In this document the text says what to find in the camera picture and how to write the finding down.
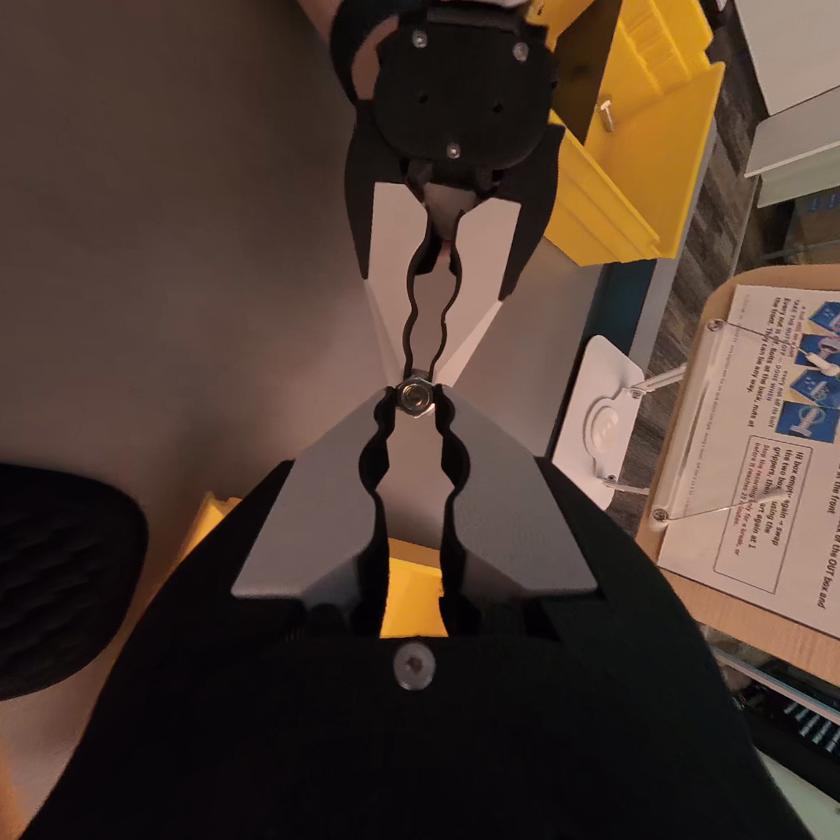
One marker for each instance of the black quilted pad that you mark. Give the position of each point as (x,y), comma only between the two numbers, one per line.
(65,577)

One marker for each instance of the yellow plastic bin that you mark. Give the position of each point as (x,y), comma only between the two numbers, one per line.
(410,590)
(623,197)

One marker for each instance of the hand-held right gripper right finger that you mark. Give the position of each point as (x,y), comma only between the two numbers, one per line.
(525,525)

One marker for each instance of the steel hex bolt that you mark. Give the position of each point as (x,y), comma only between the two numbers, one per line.
(418,376)
(607,115)

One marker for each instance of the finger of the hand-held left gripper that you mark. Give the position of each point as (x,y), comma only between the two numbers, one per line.
(489,249)
(394,249)

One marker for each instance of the steel hex nut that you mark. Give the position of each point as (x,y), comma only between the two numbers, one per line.
(430,404)

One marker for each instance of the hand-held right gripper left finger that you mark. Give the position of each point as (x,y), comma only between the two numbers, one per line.
(302,525)

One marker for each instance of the printed instruction sheet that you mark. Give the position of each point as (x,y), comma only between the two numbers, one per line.
(754,525)

